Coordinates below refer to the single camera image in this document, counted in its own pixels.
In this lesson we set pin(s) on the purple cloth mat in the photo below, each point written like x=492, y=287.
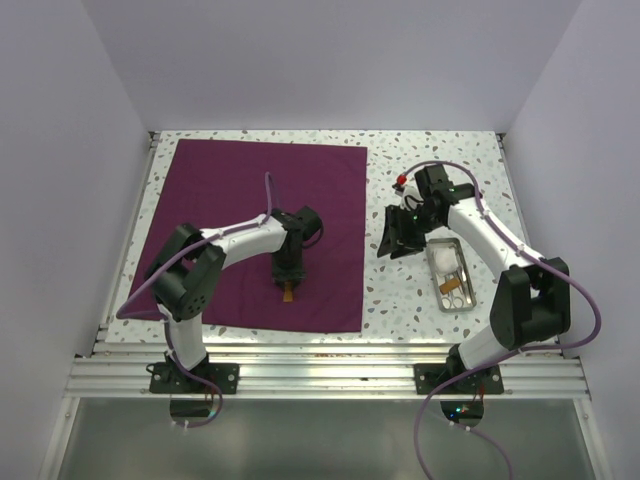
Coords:
x=216, y=183

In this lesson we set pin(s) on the steel instrument tray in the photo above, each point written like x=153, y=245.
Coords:
x=438, y=279

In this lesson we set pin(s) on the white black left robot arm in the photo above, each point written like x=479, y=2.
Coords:
x=184, y=275

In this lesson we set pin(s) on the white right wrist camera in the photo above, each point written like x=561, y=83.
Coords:
x=410, y=197

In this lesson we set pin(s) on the tan adhesive bandage strip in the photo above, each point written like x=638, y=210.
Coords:
x=288, y=292
x=449, y=286

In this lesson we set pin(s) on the curved steel tweezers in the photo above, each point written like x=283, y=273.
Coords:
x=465, y=286

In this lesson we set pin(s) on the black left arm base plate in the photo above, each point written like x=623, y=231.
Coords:
x=166, y=378

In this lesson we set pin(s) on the steel surgical scissors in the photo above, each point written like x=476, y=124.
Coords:
x=453, y=300

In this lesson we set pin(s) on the white gauze pad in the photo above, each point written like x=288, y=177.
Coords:
x=445, y=260

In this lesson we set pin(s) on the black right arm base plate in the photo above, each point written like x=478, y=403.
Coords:
x=429, y=377

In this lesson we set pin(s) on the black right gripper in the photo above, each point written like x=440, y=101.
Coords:
x=392, y=224

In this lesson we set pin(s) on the steel surgical forceps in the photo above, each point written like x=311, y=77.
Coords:
x=455, y=272

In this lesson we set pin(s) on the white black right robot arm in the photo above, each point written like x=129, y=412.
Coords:
x=531, y=301

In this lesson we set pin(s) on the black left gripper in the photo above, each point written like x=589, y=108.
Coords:
x=293, y=274

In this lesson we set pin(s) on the aluminium frame rail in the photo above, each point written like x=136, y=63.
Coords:
x=319, y=371

